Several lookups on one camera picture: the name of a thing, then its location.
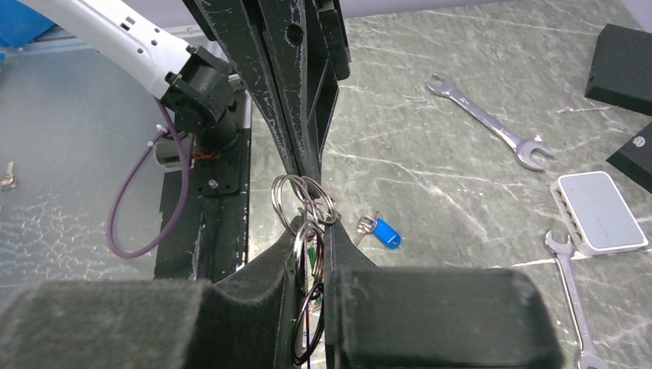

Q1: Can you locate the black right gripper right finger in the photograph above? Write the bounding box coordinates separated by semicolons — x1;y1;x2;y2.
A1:
324;223;565;368

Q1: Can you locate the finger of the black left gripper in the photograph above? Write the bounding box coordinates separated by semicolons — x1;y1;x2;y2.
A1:
195;0;303;175
259;1;351;176

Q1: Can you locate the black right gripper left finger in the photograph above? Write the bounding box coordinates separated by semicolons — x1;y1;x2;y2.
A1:
1;232;295;368

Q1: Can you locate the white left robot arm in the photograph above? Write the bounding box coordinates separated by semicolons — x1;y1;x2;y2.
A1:
28;1;351;180

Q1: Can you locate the key with blue tag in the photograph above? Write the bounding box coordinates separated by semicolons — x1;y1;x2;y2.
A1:
353;215;402;249

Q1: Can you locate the small silver wrench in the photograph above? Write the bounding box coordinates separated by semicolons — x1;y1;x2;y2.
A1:
544;229;610;369

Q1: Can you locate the large silver wrench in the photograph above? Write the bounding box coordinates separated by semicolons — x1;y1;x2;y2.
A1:
424;73;554;172

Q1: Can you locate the black box with label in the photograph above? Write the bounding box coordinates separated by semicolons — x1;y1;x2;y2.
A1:
607;124;651;193

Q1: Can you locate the black flat box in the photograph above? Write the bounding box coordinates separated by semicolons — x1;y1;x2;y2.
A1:
584;24;651;116

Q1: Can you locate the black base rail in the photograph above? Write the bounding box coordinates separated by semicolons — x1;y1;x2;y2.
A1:
153;91;253;284

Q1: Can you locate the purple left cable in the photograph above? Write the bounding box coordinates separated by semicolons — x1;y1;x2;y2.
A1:
105;99;195;260

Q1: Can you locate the white network switch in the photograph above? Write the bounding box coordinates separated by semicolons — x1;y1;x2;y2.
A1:
549;171;649;257

